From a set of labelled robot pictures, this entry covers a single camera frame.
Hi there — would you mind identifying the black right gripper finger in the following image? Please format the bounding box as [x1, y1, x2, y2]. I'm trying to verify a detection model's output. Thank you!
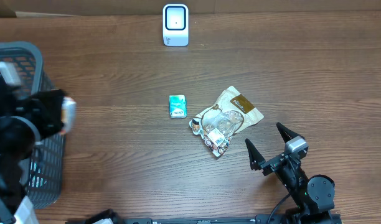
[276, 122, 304, 143]
[245, 138, 266, 170]

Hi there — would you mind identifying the orange tissue pack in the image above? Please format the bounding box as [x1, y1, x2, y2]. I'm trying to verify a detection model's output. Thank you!
[60, 96, 77, 134]

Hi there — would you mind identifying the brown snack pouch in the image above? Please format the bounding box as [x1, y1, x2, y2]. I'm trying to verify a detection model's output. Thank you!
[189, 86, 264, 158]

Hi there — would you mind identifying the teal tissue pack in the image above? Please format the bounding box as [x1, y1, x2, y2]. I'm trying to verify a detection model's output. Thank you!
[169, 95, 187, 119]

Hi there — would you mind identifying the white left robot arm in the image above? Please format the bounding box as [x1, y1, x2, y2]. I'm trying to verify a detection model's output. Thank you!
[0, 89, 65, 223]

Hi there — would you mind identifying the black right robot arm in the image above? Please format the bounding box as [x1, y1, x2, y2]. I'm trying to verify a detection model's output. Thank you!
[245, 123, 342, 224]

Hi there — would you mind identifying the white barcode scanner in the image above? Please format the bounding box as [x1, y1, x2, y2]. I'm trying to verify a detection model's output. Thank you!
[162, 3, 189, 47]

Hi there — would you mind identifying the grey plastic mesh basket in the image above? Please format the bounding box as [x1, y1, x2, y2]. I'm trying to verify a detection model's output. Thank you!
[0, 41, 66, 209]

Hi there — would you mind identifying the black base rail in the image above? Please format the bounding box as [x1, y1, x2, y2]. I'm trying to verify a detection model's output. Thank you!
[65, 209, 296, 224]

